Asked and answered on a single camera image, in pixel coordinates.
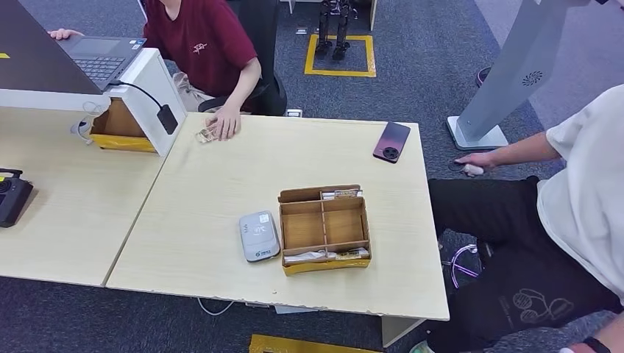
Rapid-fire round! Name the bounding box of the person's left hand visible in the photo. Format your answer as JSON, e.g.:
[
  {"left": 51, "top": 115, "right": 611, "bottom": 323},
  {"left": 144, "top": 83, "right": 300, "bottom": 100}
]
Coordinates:
[{"left": 205, "top": 104, "right": 242, "bottom": 142}]

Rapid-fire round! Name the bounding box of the person's right hand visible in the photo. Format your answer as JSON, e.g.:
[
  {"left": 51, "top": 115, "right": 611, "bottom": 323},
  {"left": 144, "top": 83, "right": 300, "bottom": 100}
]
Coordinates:
[
  {"left": 455, "top": 151, "right": 498, "bottom": 177},
  {"left": 49, "top": 28, "right": 85, "bottom": 41}
]

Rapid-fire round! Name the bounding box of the stack of printed cards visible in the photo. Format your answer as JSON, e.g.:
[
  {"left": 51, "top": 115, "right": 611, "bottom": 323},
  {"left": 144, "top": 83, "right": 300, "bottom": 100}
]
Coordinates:
[{"left": 196, "top": 124, "right": 218, "bottom": 145}]

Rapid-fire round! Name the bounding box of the person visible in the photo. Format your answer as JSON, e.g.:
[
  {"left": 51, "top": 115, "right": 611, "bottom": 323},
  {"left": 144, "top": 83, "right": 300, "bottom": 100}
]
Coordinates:
[
  {"left": 49, "top": 0, "right": 262, "bottom": 142},
  {"left": 409, "top": 83, "right": 624, "bottom": 353}
]

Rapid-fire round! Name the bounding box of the grey white card reader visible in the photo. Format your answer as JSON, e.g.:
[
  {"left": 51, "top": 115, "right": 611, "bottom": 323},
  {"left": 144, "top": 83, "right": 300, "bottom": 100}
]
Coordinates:
[{"left": 238, "top": 210, "right": 281, "bottom": 263}]

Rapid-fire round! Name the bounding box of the wooden card organizer box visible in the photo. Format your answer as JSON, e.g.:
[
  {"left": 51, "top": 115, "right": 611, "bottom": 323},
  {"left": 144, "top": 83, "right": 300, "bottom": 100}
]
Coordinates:
[{"left": 277, "top": 184, "right": 373, "bottom": 277}]

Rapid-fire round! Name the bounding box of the dark grey laptop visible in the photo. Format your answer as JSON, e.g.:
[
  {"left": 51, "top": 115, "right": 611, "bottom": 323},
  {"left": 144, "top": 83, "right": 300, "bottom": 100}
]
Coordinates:
[{"left": 0, "top": 0, "right": 147, "bottom": 96}]

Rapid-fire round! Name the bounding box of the white laptop riser stand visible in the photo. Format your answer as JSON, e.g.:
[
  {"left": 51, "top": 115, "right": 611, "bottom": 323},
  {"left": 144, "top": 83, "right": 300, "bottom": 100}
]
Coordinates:
[{"left": 0, "top": 47, "right": 188, "bottom": 158}]

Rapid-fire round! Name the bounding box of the purple smartphone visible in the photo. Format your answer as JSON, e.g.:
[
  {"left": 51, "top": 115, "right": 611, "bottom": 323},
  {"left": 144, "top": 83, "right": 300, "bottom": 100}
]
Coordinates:
[{"left": 372, "top": 121, "right": 411, "bottom": 164}]

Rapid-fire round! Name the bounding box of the grey kiosk stand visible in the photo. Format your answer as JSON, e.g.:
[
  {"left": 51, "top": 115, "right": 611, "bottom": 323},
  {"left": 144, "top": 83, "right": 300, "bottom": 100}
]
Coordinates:
[{"left": 446, "top": 0, "right": 581, "bottom": 151}]

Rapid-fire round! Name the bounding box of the black office chair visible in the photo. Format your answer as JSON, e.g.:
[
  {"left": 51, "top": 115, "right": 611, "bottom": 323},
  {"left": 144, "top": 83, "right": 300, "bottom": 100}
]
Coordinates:
[{"left": 199, "top": 0, "right": 288, "bottom": 117}]

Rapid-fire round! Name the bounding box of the cardboard box with yellow tape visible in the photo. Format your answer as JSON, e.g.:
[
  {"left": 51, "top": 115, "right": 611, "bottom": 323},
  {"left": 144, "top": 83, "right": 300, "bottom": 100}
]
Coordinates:
[{"left": 89, "top": 97, "right": 158, "bottom": 154}]

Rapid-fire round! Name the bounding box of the standing humanoid robot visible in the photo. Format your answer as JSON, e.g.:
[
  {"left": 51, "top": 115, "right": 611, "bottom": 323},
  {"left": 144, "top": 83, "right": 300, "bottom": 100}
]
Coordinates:
[{"left": 314, "top": 0, "right": 359, "bottom": 62}]

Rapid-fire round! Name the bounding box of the black controller device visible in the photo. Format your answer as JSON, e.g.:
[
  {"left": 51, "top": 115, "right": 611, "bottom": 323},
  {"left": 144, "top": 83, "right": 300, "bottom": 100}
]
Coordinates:
[{"left": 0, "top": 168, "right": 34, "bottom": 229}]

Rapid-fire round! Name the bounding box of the white desk leg panel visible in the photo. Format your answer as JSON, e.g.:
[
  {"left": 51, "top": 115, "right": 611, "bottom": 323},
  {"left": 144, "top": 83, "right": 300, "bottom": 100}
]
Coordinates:
[{"left": 381, "top": 316, "right": 425, "bottom": 348}]

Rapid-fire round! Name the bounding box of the black wristwatch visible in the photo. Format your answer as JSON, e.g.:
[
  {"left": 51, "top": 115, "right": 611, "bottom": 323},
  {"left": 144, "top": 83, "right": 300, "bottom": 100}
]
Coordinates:
[{"left": 582, "top": 336, "right": 613, "bottom": 353}]

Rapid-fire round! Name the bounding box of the black power adapter with cable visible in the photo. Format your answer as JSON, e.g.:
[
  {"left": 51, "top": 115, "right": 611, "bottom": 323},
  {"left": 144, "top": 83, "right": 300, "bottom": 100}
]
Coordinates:
[{"left": 107, "top": 80, "right": 179, "bottom": 136}]

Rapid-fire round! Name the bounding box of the white cable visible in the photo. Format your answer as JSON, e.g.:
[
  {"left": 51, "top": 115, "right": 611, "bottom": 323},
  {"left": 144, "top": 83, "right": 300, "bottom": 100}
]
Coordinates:
[
  {"left": 197, "top": 298, "right": 235, "bottom": 317},
  {"left": 70, "top": 99, "right": 106, "bottom": 145}
]

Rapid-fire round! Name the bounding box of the purple wheel frame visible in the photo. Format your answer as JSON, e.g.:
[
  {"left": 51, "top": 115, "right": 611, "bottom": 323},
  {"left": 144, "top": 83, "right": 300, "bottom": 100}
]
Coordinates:
[{"left": 441, "top": 243, "right": 483, "bottom": 289}]

